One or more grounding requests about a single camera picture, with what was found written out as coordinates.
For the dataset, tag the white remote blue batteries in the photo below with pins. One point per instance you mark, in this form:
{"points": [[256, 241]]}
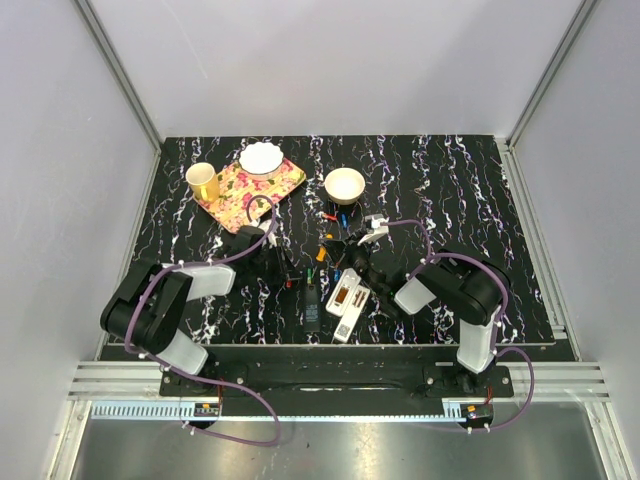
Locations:
{"points": [[351, 315]]}

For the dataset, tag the beige round bowl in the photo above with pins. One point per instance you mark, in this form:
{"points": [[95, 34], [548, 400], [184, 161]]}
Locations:
{"points": [[344, 185]]}

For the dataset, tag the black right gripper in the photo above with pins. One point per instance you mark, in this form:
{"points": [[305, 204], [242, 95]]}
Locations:
{"points": [[350, 247]]}

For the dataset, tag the white scalloped bowl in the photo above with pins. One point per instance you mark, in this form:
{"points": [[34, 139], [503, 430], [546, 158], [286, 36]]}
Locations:
{"points": [[261, 160]]}

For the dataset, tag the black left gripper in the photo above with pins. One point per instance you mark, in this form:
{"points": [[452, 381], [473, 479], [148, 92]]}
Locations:
{"points": [[285, 268]]}

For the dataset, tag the floral rectangular tray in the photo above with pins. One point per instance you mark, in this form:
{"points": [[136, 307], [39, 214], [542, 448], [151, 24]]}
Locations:
{"points": [[237, 189]]}

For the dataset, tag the yellow mug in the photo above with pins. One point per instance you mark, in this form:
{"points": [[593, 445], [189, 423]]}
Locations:
{"points": [[203, 182]]}

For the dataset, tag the left aluminium frame post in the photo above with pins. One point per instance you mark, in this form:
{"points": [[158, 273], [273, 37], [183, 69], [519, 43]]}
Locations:
{"points": [[105, 46]]}

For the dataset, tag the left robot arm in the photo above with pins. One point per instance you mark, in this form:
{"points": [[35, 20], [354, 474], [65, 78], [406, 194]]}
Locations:
{"points": [[146, 309]]}

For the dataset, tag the white remote orange batteries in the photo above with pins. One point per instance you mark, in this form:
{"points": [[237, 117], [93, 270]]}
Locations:
{"points": [[343, 293]]}

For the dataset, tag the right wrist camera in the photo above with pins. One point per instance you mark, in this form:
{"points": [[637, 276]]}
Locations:
{"points": [[375, 228]]}

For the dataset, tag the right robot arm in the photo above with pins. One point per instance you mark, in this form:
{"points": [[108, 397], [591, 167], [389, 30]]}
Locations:
{"points": [[472, 286]]}

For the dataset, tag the black remote control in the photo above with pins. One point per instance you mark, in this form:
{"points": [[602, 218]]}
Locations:
{"points": [[312, 309]]}

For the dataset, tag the right aluminium frame post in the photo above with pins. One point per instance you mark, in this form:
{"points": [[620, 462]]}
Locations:
{"points": [[574, 29]]}

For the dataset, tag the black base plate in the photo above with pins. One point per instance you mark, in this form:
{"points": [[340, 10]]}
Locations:
{"points": [[340, 381]]}

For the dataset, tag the aluminium frame post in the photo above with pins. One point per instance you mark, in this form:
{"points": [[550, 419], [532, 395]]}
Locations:
{"points": [[574, 29], [105, 46]]}

